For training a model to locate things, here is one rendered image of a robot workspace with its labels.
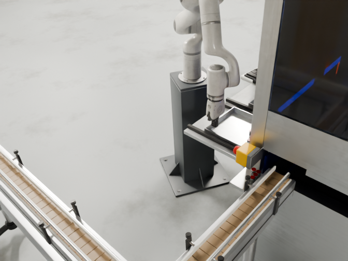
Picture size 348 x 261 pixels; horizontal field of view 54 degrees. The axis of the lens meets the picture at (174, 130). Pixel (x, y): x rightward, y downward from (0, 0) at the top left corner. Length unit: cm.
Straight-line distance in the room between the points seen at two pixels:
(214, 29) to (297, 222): 94
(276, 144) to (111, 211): 153
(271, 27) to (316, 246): 97
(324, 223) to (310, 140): 39
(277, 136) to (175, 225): 128
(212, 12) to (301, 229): 104
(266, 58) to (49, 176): 221
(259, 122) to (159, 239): 127
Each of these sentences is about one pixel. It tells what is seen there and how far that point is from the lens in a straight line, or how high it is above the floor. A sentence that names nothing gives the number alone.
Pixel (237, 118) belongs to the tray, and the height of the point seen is 88.
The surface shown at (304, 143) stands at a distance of 139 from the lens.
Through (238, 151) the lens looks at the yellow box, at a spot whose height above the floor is 103.
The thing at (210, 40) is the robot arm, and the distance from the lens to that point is 162.
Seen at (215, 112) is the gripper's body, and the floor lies 102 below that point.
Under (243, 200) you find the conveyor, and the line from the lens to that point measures 136.
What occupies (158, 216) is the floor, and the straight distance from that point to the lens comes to 255.
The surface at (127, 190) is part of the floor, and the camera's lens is 275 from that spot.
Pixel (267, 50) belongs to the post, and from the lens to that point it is 129.
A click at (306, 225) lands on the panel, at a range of 165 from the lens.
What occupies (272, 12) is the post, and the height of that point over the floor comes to 158.
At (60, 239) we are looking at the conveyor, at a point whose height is 93.
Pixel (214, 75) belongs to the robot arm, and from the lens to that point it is 160.
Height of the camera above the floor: 197
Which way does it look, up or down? 37 degrees down
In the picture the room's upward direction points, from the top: 3 degrees counter-clockwise
